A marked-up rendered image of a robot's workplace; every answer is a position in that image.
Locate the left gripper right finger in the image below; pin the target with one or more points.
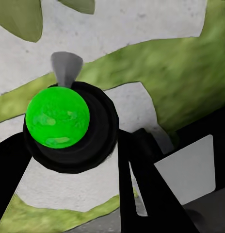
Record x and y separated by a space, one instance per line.
165 213

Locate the insectifuge atomizer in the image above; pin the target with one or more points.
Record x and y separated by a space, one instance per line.
72 126

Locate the pot plant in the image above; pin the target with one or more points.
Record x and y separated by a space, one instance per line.
23 18

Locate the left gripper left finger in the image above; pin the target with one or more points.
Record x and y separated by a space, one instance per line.
14 159

